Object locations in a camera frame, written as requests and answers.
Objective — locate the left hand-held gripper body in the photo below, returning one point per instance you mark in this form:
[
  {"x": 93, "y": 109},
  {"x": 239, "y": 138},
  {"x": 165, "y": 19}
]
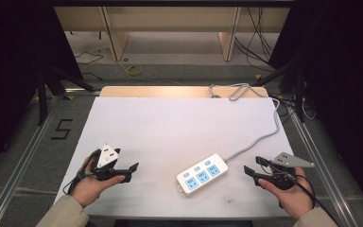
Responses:
[{"x": 107, "y": 157}]

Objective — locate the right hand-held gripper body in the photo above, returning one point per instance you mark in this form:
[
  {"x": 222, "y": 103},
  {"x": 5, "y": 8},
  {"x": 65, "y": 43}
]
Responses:
[{"x": 288, "y": 160}]

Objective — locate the white power strip blue sockets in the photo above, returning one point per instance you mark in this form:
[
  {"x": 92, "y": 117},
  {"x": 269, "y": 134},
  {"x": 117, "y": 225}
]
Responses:
[{"x": 201, "y": 174}]

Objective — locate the wooden table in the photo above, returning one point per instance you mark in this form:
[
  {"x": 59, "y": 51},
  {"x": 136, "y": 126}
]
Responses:
[{"x": 170, "y": 91}]

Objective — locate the person's right hand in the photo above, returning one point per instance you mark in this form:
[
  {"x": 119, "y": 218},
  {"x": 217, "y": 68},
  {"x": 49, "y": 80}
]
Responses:
[{"x": 296, "y": 198}]

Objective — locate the yellow tape roll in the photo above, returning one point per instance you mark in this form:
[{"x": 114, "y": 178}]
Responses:
[{"x": 134, "y": 70}]

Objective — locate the person's left hand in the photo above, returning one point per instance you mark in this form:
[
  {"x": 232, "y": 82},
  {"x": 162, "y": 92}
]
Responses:
[{"x": 89, "y": 189}]

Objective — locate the aluminium floor rail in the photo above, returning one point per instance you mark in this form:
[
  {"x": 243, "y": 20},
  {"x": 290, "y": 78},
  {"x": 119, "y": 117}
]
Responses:
[
  {"x": 324, "y": 170},
  {"x": 15, "y": 170}
]

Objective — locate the dark curtain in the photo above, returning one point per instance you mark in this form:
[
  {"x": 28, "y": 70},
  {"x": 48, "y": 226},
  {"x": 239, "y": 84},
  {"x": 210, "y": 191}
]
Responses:
[
  {"x": 15, "y": 63},
  {"x": 343, "y": 78}
]

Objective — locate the light wooden shelf unit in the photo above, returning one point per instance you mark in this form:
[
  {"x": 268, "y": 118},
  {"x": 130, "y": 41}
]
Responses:
[{"x": 170, "y": 19}]

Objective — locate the black metal stand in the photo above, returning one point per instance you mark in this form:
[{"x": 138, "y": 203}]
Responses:
[
  {"x": 44, "y": 91},
  {"x": 297, "y": 91}
]

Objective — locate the white table sheet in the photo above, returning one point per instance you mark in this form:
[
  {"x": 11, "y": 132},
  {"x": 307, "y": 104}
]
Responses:
[{"x": 170, "y": 132}]

